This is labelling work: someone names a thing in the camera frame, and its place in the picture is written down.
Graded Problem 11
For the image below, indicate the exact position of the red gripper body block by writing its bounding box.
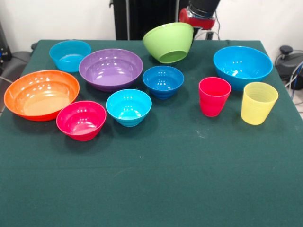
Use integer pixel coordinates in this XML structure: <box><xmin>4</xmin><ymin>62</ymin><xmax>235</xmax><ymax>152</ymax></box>
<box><xmin>178</xmin><ymin>8</ymin><xmax>216</xmax><ymax>30</ymax></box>

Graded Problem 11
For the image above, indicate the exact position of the green bowl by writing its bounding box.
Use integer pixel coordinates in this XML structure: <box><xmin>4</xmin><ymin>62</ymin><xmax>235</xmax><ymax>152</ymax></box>
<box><xmin>142</xmin><ymin>22</ymin><xmax>195</xmax><ymax>64</ymax></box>

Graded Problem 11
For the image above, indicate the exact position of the large blue bowl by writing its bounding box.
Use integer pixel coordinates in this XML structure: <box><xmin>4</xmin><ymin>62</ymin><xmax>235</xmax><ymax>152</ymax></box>
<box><xmin>213</xmin><ymin>46</ymin><xmax>274</xmax><ymax>92</ymax></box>

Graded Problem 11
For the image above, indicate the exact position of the small dark blue bowl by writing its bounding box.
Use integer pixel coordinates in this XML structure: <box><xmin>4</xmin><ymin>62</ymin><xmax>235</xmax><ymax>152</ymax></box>
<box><xmin>142</xmin><ymin>65</ymin><xmax>185</xmax><ymax>100</ymax></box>

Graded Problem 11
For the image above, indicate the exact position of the pink cup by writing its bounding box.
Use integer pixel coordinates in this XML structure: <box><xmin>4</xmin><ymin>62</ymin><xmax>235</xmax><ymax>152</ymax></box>
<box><xmin>198</xmin><ymin>77</ymin><xmax>232</xmax><ymax>118</ymax></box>

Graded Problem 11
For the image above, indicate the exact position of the purple bowl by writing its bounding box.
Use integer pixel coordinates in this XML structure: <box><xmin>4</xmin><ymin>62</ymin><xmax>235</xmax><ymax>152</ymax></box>
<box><xmin>78</xmin><ymin>48</ymin><xmax>144</xmax><ymax>93</ymax></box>

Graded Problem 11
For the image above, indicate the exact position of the yellow cup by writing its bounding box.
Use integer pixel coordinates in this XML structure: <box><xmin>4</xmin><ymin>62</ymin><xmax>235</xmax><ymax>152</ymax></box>
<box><xmin>241</xmin><ymin>82</ymin><xmax>279</xmax><ymax>126</ymax></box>

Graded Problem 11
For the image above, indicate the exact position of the grey round floor base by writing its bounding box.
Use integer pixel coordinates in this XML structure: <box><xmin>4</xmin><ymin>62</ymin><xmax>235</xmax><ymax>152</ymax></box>
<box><xmin>274</xmin><ymin>45</ymin><xmax>303</xmax><ymax>82</ymax></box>
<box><xmin>0</xmin><ymin>51</ymin><xmax>31</xmax><ymax>81</ymax></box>

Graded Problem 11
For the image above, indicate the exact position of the small cyan bowl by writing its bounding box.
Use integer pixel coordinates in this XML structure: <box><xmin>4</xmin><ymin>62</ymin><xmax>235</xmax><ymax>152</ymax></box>
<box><xmin>105</xmin><ymin>88</ymin><xmax>152</xmax><ymax>128</ymax></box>

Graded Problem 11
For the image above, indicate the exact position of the translucent blue bowl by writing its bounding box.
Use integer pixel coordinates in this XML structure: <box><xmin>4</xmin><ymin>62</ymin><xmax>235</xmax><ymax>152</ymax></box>
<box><xmin>49</xmin><ymin>40</ymin><xmax>92</xmax><ymax>73</ymax></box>

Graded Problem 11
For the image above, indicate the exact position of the pink bowl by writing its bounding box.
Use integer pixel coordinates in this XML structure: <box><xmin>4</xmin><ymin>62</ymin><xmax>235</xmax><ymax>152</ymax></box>
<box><xmin>55</xmin><ymin>100</ymin><xmax>107</xmax><ymax>142</ymax></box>

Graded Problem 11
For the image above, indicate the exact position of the dark green table cloth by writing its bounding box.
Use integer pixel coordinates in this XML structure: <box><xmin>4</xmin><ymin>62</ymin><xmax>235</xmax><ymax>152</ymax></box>
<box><xmin>0</xmin><ymin>39</ymin><xmax>303</xmax><ymax>227</ymax></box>

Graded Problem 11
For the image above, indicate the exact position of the orange bowl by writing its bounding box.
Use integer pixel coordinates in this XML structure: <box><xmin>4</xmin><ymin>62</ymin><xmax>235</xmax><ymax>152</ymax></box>
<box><xmin>3</xmin><ymin>70</ymin><xmax>80</xmax><ymax>122</ymax></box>

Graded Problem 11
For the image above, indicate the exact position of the dark equipment unit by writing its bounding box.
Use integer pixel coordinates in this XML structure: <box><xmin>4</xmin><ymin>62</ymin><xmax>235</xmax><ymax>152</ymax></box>
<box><xmin>0</xmin><ymin>22</ymin><xmax>12</xmax><ymax>69</ymax></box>

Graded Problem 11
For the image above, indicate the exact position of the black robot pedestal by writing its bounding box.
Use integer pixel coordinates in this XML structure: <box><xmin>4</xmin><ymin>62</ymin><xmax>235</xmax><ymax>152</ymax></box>
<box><xmin>109</xmin><ymin>0</ymin><xmax>193</xmax><ymax>41</ymax></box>

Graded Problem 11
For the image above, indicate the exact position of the tangle of floor cables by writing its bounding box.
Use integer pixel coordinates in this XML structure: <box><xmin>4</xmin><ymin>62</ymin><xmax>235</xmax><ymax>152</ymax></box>
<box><xmin>284</xmin><ymin>60</ymin><xmax>303</xmax><ymax>106</ymax></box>

